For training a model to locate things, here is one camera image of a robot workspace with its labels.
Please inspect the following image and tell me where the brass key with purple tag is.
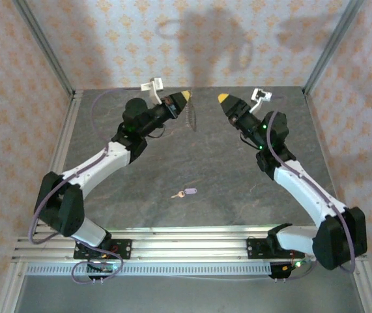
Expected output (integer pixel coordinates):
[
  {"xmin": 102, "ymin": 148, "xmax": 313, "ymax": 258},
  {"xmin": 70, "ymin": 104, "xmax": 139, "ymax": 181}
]
[{"xmin": 171, "ymin": 187, "xmax": 198, "ymax": 200}]

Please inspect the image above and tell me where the controller board with green LED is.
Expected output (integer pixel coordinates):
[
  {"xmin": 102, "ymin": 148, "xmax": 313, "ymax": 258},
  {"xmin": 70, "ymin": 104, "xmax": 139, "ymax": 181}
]
[
  {"xmin": 279, "ymin": 260, "xmax": 307, "ymax": 272},
  {"xmin": 87, "ymin": 261, "xmax": 115, "ymax": 274}
]

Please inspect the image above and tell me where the grey metal panel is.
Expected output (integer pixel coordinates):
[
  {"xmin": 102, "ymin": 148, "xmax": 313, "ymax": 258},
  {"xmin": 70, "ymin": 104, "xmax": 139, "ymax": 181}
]
[{"xmin": 12, "ymin": 275, "xmax": 365, "ymax": 313}]

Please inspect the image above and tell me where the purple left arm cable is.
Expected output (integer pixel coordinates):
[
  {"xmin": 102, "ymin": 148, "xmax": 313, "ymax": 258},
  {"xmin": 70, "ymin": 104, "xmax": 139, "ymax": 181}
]
[{"xmin": 30, "ymin": 87, "xmax": 147, "ymax": 285}]

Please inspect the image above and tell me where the aluminium side rail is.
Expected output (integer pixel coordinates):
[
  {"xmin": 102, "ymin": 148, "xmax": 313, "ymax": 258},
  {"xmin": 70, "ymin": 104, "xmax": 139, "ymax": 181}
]
[{"xmin": 29, "ymin": 91, "xmax": 84, "ymax": 235}]

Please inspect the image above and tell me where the aluminium frame post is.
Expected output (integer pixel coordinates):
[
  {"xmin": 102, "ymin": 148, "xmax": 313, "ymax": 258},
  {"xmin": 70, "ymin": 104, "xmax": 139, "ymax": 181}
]
[
  {"xmin": 12, "ymin": 0, "xmax": 76, "ymax": 95},
  {"xmin": 302, "ymin": 0, "xmax": 365, "ymax": 95},
  {"xmin": 0, "ymin": 260, "xmax": 27, "ymax": 313},
  {"xmin": 351, "ymin": 260, "xmax": 372, "ymax": 313}
]

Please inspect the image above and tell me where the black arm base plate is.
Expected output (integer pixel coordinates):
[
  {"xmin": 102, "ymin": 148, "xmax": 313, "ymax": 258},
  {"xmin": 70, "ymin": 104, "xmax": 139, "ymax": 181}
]
[
  {"xmin": 246, "ymin": 237, "xmax": 306, "ymax": 261},
  {"xmin": 74, "ymin": 239, "xmax": 133, "ymax": 261}
]

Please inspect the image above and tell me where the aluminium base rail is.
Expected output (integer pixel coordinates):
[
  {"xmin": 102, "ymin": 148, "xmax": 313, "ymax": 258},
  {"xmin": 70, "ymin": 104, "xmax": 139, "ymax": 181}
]
[{"xmin": 11, "ymin": 228, "xmax": 367, "ymax": 263}]

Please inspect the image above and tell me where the white slotted cable duct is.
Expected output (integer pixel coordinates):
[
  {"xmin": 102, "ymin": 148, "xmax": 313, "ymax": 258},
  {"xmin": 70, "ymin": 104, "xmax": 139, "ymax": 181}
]
[{"xmin": 25, "ymin": 263, "xmax": 273, "ymax": 277}]

